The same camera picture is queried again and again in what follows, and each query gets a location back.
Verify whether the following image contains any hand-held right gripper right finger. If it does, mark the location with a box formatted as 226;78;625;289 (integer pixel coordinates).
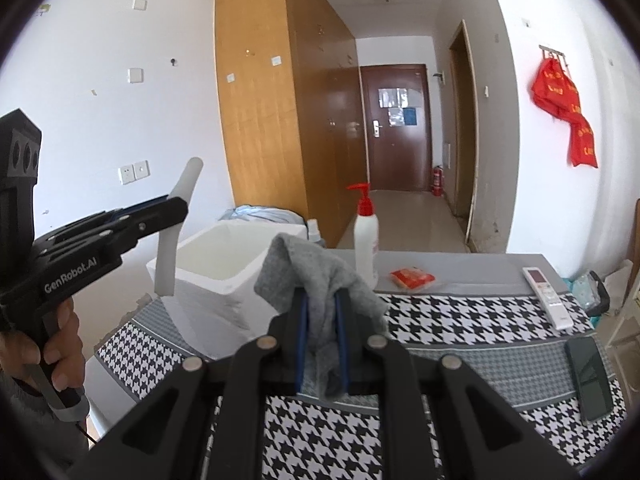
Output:
334;290;583;480

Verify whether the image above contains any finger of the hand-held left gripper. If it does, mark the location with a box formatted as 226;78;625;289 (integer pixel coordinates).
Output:
32;197;190;273
47;198;173;242

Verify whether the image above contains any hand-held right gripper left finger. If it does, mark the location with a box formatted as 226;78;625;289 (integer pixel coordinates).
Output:
67;290;308;480

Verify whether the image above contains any white foam box lid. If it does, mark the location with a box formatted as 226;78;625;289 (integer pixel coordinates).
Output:
154;157;205;296

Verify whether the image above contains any grey cloth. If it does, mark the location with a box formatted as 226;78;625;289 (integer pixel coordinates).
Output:
254;232;391;401

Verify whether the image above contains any white foam box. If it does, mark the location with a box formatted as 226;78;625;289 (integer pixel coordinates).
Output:
146;224;307;361

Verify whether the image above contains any person's left forearm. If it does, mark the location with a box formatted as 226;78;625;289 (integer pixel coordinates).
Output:
0;375;86;461

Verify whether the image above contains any person's left hand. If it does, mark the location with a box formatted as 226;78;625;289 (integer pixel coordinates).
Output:
0;295;87;393

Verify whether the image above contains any red snack packet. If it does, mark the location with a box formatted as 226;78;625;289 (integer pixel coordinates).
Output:
390;267;436;292

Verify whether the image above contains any white lotion pump bottle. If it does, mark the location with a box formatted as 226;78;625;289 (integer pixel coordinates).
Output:
347;183;381;291

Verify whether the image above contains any blue plastic bag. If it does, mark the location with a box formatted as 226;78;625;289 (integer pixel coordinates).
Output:
220;205;307;227

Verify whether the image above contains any houndstooth tablecloth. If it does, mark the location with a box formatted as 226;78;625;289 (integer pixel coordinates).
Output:
95;250;628;471

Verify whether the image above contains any wooden wardrobe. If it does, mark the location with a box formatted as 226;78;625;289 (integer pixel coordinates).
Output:
214;0;368;248

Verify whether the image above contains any dark brown door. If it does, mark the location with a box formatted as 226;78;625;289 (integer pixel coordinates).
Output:
360;64;433;192

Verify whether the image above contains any white remote control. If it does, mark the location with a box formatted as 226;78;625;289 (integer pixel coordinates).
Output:
522;266;575;331

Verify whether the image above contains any light wooden side door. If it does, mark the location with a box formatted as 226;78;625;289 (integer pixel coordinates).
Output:
448;19;480;248

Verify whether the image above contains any black smartphone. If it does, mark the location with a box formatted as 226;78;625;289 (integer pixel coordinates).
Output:
565;336;613;422

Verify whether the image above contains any clear plastic bag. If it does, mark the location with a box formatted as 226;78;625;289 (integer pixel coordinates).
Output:
570;270;611;316

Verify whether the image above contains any red plastic bag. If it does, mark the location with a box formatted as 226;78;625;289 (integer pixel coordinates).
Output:
570;115;599;168
531;57;581;118

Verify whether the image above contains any white double wall socket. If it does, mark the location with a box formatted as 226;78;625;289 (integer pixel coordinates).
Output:
118;160;151;185

